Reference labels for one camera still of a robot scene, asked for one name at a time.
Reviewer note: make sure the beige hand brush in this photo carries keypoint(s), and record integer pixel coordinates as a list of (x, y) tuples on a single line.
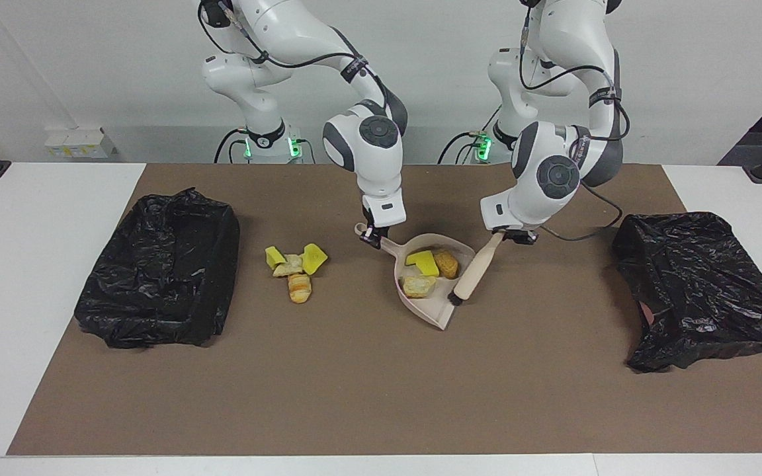
[(477, 268)]

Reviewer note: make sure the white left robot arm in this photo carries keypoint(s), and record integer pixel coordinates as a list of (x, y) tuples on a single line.
[(553, 178)]

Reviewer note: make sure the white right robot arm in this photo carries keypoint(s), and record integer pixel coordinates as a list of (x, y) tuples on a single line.
[(374, 152)]

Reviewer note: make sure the notched yellow sponge piece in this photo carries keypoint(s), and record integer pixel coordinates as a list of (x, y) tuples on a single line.
[(424, 263)]

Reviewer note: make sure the crumpled black bag bin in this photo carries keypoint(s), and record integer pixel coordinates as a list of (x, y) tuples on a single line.
[(698, 284)]

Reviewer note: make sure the box-shaped black bag bin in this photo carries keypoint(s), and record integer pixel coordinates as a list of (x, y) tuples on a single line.
[(156, 264)]

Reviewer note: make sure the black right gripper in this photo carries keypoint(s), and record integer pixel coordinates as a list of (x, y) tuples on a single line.
[(378, 231)]

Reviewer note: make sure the striped croissant piece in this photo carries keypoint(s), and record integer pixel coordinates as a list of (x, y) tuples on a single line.
[(299, 289)]

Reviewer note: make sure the small pale bread chunk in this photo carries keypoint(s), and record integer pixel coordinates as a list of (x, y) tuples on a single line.
[(288, 266)]

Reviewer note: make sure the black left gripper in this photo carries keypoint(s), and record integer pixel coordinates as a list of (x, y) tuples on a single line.
[(523, 235)]

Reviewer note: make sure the large yellow sponge piece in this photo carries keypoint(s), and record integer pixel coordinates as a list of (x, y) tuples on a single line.
[(315, 258)]

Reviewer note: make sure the beige plastic dustpan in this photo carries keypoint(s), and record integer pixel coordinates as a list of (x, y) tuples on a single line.
[(437, 307)]

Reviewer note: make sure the brown table mat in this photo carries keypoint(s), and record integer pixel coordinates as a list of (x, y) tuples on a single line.
[(354, 410)]

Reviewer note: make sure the brown oval bread roll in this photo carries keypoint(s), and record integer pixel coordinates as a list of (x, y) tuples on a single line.
[(447, 264)]

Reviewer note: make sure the large pale bread chunk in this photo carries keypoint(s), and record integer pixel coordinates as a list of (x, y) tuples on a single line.
[(417, 285)]

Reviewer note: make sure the white wall power strip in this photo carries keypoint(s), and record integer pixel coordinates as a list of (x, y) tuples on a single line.
[(77, 142)]

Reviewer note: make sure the small yellow sponge piece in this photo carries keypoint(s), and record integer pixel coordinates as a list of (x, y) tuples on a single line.
[(274, 256)]

